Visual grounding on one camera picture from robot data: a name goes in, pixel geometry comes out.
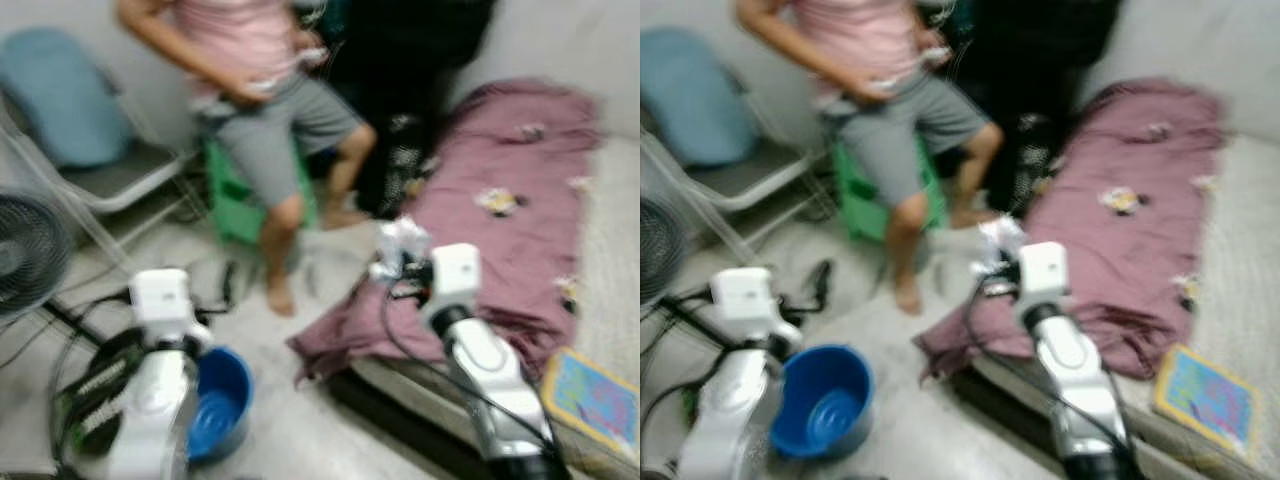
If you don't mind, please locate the white paper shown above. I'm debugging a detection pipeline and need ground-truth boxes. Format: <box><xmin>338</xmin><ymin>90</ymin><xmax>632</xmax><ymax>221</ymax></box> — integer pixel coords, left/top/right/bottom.
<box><xmin>974</xmin><ymin>214</ymin><xmax>1028</xmax><ymax>278</ymax></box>
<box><xmin>369</xmin><ymin>217</ymin><xmax>432</xmax><ymax>283</ymax></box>

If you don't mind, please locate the colourful children's board book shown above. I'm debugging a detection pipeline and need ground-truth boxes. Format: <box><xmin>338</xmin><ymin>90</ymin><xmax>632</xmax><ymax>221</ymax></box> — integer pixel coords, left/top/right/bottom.
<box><xmin>539</xmin><ymin>347</ymin><xmax>641</xmax><ymax>458</ymax></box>
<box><xmin>1154</xmin><ymin>344</ymin><xmax>1264</xmax><ymax>463</ymax></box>

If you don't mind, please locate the purple cartoon print blanket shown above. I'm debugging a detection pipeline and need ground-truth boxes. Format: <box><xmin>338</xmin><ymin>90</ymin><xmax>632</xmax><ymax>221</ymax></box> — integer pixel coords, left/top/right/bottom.
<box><xmin>287</xmin><ymin>79</ymin><xmax>603</xmax><ymax>387</ymax></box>
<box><xmin>914</xmin><ymin>77</ymin><xmax>1228</xmax><ymax>383</ymax></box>

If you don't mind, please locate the green plastic stool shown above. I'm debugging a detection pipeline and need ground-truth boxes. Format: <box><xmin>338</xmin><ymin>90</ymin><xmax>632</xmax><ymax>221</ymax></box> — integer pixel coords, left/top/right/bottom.
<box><xmin>204</xmin><ymin>134</ymin><xmax>320</xmax><ymax>247</ymax></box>
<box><xmin>834</xmin><ymin>134</ymin><xmax>947</xmax><ymax>243</ymax></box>

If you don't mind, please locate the blue plastic basin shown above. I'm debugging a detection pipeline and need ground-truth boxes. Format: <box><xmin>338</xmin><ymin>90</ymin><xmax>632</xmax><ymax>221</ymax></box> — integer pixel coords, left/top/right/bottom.
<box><xmin>184</xmin><ymin>344</ymin><xmax>255</xmax><ymax>464</ymax></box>
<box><xmin>769</xmin><ymin>342</ymin><xmax>877</xmax><ymax>462</ymax></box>

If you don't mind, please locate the grey folding chair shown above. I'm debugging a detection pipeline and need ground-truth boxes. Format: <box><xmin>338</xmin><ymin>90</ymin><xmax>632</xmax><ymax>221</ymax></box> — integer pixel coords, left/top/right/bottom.
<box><xmin>0</xmin><ymin>88</ymin><xmax>203</xmax><ymax>263</ymax></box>
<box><xmin>640</xmin><ymin>98</ymin><xmax>833</xmax><ymax>263</ymax></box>

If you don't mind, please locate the black bag white print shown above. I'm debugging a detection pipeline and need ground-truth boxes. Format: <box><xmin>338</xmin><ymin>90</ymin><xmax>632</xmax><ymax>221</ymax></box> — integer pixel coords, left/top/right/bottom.
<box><xmin>50</xmin><ymin>330</ymin><xmax>147</xmax><ymax>473</ymax></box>

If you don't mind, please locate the black floor fan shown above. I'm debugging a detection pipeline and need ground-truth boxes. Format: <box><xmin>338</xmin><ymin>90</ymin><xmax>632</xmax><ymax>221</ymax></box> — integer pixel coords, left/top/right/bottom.
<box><xmin>0</xmin><ymin>189</ymin><xmax>75</xmax><ymax>323</ymax></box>
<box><xmin>640</xmin><ymin>194</ymin><xmax>688</xmax><ymax>308</ymax></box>

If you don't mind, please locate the grey patterned mattress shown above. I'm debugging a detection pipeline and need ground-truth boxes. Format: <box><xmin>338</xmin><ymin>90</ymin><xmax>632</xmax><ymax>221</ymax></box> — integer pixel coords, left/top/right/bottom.
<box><xmin>348</xmin><ymin>128</ymin><xmax>641</xmax><ymax>480</ymax></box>
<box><xmin>974</xmin><ymin>128</ymin><xmax>1280</xmax><ymax>480</ymax></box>

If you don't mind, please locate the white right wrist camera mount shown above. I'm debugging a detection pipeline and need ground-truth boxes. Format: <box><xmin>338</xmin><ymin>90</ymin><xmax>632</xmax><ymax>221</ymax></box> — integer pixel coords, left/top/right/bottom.
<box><xmin>1014</xmin><ymin>241</ymin><xmax>1070</xmax><ymax>318</ymax></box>
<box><xmin>424</xmin><ymin>243</ymin><xmax>482</xmax><ymax>323</ymax></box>

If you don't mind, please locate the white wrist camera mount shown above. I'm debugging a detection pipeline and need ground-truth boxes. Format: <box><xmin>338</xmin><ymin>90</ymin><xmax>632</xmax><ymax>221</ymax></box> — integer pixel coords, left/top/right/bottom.
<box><xmin>1014</xmin><ymin>241</ymin><xmax>1070</xmax><ymax>318</ymax></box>
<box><xmin>424</xmin><ymin>243</ymin><xmax>482</xmax><ymax>323</ymax></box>
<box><xmin>129</xmin><ymin>267</ymin><xmax>197</xmax><ymax>343</ymax></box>
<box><xmin>709</xmin><ymin>265</ymin><xmax>788</xmax><ymax>343</ymax></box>

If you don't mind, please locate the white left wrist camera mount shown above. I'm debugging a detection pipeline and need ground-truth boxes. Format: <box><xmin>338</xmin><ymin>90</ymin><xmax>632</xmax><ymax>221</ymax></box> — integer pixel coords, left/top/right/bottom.
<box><xmin>129</xmin><ymin>267</ymin><xmax>197</xmax><ymax>343</ymax></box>
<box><xmin>709</xmin><ymin>265</ymin><xmax>788</xmax><ymax>343</ymax></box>

